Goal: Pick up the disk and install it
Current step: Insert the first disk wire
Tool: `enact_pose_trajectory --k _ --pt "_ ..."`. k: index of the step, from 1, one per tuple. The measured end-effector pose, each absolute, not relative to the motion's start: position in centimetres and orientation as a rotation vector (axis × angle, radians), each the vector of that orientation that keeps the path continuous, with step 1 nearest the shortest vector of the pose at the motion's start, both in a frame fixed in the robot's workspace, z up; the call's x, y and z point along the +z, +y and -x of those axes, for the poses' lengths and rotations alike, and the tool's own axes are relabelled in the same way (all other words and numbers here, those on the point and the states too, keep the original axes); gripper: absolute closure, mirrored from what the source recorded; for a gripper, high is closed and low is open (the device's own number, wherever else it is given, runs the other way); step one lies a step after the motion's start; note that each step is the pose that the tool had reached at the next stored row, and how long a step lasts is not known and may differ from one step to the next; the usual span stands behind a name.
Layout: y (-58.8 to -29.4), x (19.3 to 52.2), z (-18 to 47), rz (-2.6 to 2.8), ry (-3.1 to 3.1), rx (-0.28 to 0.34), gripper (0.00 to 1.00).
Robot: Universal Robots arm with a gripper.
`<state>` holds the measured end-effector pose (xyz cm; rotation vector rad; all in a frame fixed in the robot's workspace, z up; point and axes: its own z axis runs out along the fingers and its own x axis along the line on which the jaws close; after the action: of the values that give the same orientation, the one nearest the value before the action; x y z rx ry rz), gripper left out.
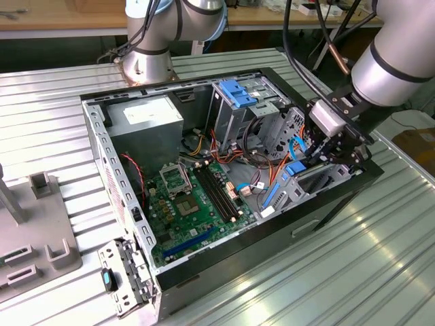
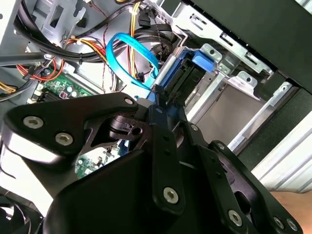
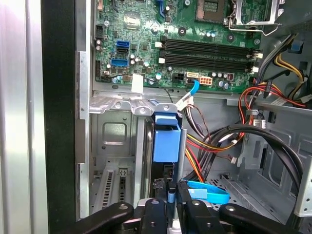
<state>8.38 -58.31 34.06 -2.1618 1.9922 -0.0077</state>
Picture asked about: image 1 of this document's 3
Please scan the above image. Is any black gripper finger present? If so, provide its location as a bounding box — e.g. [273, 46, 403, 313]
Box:
[304, 101, 342, 162]
[319, 151, 373, 167]

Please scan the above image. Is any hard disk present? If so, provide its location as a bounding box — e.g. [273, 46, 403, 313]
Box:
[260, 161, 344, 211]

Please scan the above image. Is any orange power wire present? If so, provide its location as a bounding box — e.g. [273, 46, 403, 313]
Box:
[267, 122, 309, 191]

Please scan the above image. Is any brown cardboard box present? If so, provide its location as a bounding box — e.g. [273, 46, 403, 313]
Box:
[392, 127, 435, 177]

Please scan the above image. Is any blue drive cage latch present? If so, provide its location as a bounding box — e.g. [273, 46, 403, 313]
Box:
[233, 94, 258, 109]
[219, 79, 247, 99]

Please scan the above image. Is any grey metal drive cage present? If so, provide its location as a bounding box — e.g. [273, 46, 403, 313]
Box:
[207, 76, 292, 152]

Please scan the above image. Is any black RAM slot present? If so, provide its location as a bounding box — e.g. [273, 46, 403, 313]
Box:
[208, 164, 241, 218]
[204, 165, 237, 220]
[199, 166, 232, 221]
[195, 166, 228, 223]

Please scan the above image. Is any black PC case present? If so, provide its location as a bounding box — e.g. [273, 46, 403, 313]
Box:
[80, 67, 385, 322]

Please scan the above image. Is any CPU socket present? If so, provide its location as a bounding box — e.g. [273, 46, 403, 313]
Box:
[173, 198, 202, 219]

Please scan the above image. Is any green motherboard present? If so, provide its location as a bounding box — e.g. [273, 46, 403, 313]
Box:
[144, 159, 259, 264]

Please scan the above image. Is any metal socket cover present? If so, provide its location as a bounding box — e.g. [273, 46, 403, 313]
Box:
[158, 162, 191, 200]

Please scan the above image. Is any blue expansion slot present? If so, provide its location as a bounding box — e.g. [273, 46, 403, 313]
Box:
[162, 226, 218, 259]

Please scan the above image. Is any grey power supply unit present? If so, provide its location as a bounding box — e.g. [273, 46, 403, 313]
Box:
[105, 94, 184, 177]

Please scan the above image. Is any wooden desk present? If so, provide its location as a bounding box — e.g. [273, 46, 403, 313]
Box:
[0, 0, 387, 71]

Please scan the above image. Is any grey parts rack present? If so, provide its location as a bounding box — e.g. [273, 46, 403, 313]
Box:
[0, 162, 83, 303]

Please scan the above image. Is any green RAM stick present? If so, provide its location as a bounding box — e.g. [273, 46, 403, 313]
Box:
[1, 249, 27, 264]

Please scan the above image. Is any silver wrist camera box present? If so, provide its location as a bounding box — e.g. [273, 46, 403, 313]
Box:
[309, 99, 347, 138]

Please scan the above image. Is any black sleeved wire bundle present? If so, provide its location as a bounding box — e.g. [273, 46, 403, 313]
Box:
[243, 117, 276, 169]

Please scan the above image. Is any orange yellow wire bundle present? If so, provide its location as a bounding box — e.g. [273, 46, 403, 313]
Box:
[179, 127, 245, 167]

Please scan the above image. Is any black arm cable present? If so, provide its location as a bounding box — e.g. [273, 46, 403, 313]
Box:
[281, 0, 378, 103]

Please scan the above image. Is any red black fan wire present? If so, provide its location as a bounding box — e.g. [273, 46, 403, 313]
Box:
[119, 152, 147, 209]

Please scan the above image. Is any black cable harness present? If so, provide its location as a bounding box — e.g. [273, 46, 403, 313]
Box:
[97, 0, 162, 65]

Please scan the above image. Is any grey hinged rear bracket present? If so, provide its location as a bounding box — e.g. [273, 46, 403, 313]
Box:
[97, 237, 162, 319]

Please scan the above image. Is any black blue bracket latch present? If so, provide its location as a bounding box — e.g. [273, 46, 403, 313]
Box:
[101, 267, 119, 292]

